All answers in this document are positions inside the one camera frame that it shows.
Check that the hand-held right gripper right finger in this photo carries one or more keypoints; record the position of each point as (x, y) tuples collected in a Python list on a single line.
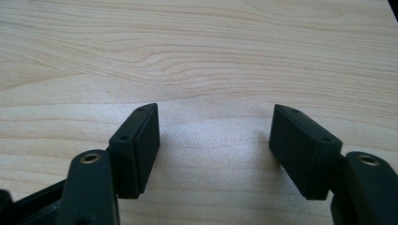
[(305, 153)]

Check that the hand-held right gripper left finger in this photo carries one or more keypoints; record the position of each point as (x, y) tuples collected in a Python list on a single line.
[(133, 156)]

